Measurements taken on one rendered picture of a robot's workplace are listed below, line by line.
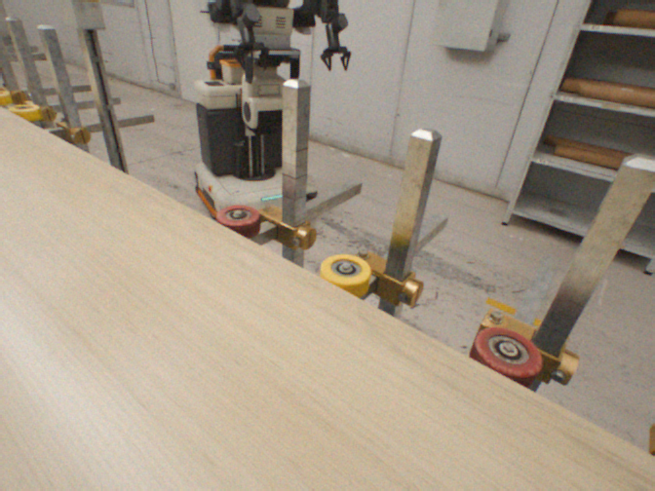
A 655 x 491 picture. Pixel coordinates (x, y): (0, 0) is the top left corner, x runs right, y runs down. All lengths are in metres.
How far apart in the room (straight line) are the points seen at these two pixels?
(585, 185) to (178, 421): 3.11
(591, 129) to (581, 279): 2.66
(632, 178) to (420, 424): 0.34
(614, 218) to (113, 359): 0.59
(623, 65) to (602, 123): 0.34
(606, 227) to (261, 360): 0.43
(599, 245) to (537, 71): 2.72
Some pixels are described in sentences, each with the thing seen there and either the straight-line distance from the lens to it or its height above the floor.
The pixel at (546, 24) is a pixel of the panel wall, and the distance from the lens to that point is 3.22.
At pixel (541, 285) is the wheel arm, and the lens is 0.80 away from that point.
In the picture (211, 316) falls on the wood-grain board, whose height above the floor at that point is 0.90.
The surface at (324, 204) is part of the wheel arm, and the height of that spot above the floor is 0.85.
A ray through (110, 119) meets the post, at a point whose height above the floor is 0.92.
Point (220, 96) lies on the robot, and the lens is 2.39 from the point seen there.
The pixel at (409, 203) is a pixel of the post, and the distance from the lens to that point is 0.60.
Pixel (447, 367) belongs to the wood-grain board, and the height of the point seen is 0.90.
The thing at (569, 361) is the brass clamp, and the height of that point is 0.85.
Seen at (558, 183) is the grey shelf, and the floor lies 0.26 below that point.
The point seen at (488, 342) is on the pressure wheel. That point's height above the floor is 0.91.
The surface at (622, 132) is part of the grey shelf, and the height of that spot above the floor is 0.69.
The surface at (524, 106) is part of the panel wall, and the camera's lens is 3.25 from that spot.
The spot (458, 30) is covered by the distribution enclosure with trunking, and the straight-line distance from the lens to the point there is 3.13.
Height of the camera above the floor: 1.25
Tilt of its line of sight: 33 degrees down
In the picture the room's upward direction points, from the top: 5 degrees clockwise
